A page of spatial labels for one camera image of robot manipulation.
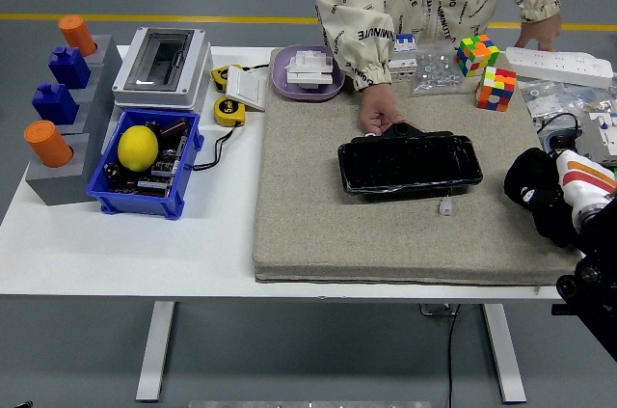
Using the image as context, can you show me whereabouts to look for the orange cylinder peg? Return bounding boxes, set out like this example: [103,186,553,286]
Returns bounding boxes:
[58,14,98,58]
[23,120,75,169]

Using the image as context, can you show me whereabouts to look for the blue plastic bin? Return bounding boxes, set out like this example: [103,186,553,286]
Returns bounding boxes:
[85,107,206,222]

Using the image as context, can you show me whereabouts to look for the grey electrical enclosure box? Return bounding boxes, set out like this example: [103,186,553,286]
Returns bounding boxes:
[111,26,214,113]

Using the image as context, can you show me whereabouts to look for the black hanging cable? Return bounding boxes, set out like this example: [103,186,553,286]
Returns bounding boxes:
[445,304,460,408]

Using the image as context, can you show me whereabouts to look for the grey stepped block holder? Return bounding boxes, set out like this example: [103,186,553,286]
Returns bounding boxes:
[24,34,124,207]

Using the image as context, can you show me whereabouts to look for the white table leg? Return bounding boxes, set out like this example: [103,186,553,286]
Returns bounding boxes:
[481,304,527,404]
[135,300,176,403]

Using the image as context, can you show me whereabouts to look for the white power strip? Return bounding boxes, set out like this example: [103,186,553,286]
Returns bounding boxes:
[504,45,616,90]

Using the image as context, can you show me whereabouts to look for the yellow tape measure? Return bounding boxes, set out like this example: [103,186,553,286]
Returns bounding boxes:
[213,95,248,128]
[210,64,243,94]

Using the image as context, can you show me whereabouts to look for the black glossy display panel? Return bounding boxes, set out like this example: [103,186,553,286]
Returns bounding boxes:
[336,122,484,204]

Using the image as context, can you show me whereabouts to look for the thin black cord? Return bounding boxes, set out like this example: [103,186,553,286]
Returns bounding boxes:
[535,112,582,135]

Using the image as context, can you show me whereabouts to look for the person's left hand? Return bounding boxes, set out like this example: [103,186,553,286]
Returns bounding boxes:
[513,10,564,53]

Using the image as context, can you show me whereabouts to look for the black rag with red patch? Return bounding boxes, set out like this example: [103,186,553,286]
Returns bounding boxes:
[503,147,582,249]

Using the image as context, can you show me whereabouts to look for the clear bags of small parts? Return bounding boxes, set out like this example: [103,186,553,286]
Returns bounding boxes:
[520,78,617,125]

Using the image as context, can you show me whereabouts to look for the person's right hand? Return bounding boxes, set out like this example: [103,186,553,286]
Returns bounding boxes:
[358,82,422,136]

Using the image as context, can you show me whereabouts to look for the white plastic parts stack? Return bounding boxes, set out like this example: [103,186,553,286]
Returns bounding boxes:
[285,49,336,92]

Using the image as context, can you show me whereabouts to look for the yellow lemon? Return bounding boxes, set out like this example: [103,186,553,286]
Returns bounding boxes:
[117,125,160,173]

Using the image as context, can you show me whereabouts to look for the purple shallow tray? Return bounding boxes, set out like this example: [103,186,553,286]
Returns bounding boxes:
[270,44,346,101]

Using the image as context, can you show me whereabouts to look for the blue block peg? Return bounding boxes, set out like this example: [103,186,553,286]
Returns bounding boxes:
[31,82,80,126]
[47,45,93,91]

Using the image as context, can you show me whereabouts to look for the clear bag of metal nuts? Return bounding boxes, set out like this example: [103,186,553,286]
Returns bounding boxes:
[409,41,468,98]

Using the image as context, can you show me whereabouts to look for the white blue circuit breaker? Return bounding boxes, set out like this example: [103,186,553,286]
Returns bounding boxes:
[388,34,418,84]

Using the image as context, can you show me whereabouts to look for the grey-brown fabric mat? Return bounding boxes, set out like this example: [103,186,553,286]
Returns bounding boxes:
[251,45,584,287]

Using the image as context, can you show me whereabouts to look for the multicoloured puzzle cube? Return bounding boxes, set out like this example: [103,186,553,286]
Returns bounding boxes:
[455,34,501,78]
[474,66,518,113]

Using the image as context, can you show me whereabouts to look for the white wall switch plate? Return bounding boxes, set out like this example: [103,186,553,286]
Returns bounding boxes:
[225,65,268,114]

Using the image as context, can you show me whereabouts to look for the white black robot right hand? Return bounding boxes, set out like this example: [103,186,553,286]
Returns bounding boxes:
[518,148,617,231]

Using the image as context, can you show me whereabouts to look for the grey under-table bracket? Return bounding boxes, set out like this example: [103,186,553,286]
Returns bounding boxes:
[418,303,458,317]

